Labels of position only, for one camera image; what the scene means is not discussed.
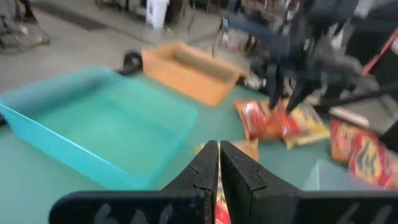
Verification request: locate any pale blue plastic container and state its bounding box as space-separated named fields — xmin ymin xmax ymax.
xmin=303 ymin=160 xmax=385 ymax=191

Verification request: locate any red rod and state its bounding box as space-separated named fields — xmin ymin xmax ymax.
xmin=361 ymin=27 xmax=398 ymax=77

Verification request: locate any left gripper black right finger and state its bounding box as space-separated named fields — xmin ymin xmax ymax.
xmin=220 ymin=140 xmax=398 ymax=224

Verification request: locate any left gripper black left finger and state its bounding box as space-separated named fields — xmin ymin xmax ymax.
xmin=49 ymin=139 xmax=220 ymax=224

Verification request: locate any black caster wheel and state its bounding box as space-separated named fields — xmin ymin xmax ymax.
xmin=119 ymin=51 xmax=144 ymax=75

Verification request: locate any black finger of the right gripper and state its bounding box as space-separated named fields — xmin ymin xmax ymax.
xmin=268 ymin=63 xmax=284 ymax=110
xmin=285 ymin=76 xmax=315 ymax=113

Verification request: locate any white waste bin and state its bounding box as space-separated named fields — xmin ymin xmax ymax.
xmin=145 ymin=0 xmax=170 ymax=30

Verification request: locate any yellow Maruchan noodle packet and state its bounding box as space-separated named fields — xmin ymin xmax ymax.
xmin=279 ymin=99 xmax=331 ymax=150
xmin=194 ymin=139 xmax=261 ymax=224

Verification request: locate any red Maruchan noodle packet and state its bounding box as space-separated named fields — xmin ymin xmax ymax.
xmin=329 ymin=119 xmax=360 ymax=164
xmin=348 ymin=132 xmax=398 ymax=190
xmin=235 ymin=99 xmax=301 ymax=141

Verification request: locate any teal plastic bin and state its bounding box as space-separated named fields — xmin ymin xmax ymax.
xmin=0 ymin=65 xmax=199 ymax=191

